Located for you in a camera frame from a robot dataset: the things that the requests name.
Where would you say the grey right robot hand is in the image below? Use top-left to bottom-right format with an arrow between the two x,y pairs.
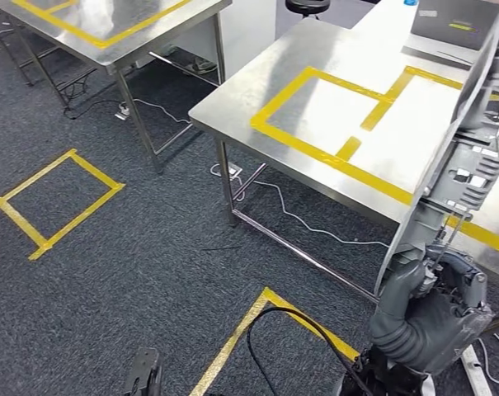
369,246 -> 495,375

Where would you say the silver wheel hubcap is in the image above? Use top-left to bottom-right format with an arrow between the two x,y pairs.
372,0 -> 499,299

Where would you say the white floor socket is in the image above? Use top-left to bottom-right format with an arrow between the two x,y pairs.
222,162 -> 244,182

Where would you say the grey laptop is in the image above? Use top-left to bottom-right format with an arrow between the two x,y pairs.
401,0 -> 499,65

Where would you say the black round stool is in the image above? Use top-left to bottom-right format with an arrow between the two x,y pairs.
284,0 -> 331,20

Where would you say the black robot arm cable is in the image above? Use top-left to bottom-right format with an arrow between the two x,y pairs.
246,307 -> 373,396

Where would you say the long white floor cable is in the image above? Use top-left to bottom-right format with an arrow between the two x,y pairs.
209,163 -> 390,250

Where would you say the yellow double tape frame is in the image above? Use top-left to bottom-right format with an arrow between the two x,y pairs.
250,65 -> 499,259

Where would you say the yellow floor tape frame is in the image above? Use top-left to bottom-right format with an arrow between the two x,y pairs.
189,286 -> 361,396
0,148 -> 127,262

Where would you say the steel workbench with double frame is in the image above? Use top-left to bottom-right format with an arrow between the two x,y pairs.
188,0 -> 499,304

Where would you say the thin white floor cable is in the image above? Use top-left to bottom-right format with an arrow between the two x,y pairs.
128,98 -> 192,125

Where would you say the steel workbench with single frame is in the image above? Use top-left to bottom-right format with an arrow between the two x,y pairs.
0,0 -> 233,176

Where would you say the black floor cable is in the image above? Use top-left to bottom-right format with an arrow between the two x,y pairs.
63,76 -> 123,120

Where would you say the yellow single tape frame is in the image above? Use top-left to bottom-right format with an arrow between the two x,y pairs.
10,0 -> 192,50

